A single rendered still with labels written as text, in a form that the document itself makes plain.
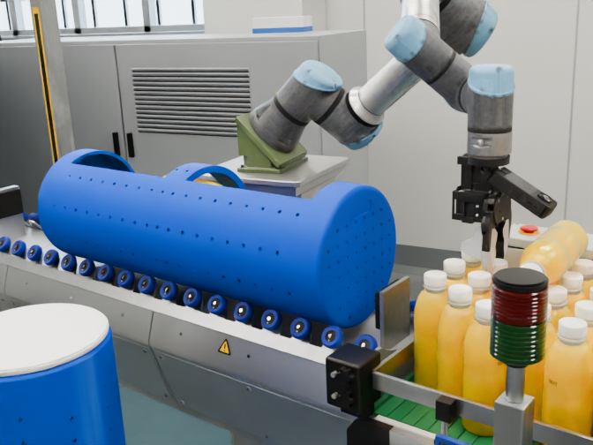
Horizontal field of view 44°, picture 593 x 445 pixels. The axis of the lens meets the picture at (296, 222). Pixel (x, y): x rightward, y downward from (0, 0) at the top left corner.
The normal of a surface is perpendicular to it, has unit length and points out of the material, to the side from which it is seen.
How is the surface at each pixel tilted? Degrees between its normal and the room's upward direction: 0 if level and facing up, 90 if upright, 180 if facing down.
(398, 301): 90
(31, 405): 90
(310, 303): 113
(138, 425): 0
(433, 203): 90
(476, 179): 90
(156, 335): 71
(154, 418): 0
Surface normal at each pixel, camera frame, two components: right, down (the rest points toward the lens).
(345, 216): 0.79, 0.14
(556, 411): -0.73, 0.22
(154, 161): -0.47, 0.27
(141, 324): -0.59, -0.08
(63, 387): 0.64, 0.19
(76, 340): -0.04, -0.96
